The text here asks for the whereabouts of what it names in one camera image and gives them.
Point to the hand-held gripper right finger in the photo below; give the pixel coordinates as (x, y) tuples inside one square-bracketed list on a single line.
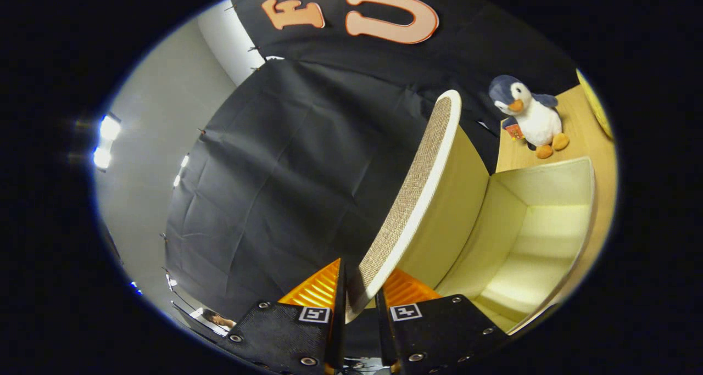
[(439, 336)]

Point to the yellow round plush cushion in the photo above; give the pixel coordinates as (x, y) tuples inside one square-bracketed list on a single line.
[(596, 108)]

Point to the penguin plush toy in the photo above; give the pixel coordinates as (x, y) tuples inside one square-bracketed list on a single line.
[(535, 122)]

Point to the beige fabric storage box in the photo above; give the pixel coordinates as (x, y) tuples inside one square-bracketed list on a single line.
[(533, 243)]

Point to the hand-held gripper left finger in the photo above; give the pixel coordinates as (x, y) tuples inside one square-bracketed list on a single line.
[(285, 336)]

